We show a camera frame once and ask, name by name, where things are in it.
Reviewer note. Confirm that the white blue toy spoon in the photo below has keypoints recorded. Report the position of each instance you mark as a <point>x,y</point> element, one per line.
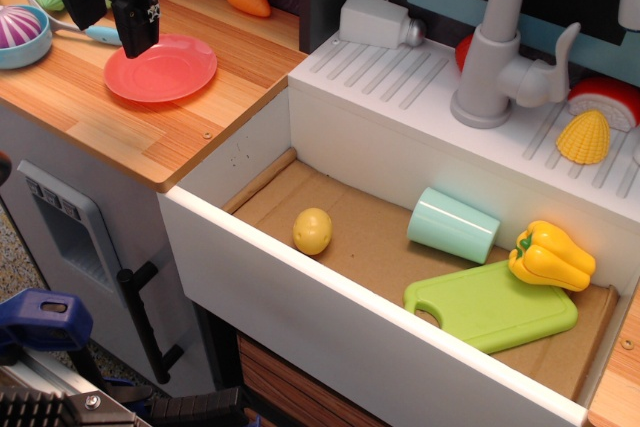
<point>105,35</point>

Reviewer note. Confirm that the pink plastic plate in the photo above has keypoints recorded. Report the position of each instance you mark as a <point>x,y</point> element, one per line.
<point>176,67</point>

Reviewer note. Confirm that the red toy tomato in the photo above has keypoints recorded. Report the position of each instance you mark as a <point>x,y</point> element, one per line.
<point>461,51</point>

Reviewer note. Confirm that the green plastic cutting board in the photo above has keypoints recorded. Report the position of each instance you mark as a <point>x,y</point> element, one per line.
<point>490,309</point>

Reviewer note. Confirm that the blue plastic bowl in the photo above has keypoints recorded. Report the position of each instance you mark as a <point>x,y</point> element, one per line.
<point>32,51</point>

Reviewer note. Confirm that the yellow toy potato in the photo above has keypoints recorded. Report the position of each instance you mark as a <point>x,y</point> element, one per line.
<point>312,231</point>

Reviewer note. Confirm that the mint green plastic cup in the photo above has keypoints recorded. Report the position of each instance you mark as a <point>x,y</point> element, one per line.
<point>443,223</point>

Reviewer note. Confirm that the red white toy sushi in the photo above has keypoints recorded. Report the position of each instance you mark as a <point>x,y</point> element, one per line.
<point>617,101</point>

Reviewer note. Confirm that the black cabinet door handle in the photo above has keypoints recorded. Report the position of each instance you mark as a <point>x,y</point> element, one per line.
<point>131,283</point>

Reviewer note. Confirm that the grey toy faucet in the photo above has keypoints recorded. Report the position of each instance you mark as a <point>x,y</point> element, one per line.
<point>495,74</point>

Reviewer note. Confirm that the white salt shaker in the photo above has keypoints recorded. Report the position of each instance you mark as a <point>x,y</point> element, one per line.
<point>379,23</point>

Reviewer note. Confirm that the cardboard sink liner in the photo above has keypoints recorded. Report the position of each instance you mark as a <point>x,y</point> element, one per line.
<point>369,246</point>

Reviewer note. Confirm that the yellow toy bell pepper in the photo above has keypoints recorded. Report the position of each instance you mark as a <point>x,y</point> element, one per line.
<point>546,255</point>

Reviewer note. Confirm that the blue clamp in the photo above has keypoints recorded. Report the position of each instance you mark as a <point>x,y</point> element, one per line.
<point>44,320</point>

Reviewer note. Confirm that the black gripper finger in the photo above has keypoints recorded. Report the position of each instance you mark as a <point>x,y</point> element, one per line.
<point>136,29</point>

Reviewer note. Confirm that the purple white toy onion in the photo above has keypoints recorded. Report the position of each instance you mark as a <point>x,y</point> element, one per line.
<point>18,26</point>

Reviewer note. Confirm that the black metal heatsink bracket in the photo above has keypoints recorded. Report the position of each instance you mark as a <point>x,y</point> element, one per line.
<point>21,406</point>

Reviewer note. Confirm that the yellow toy corn piece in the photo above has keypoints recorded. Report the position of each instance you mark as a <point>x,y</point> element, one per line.
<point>586,139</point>

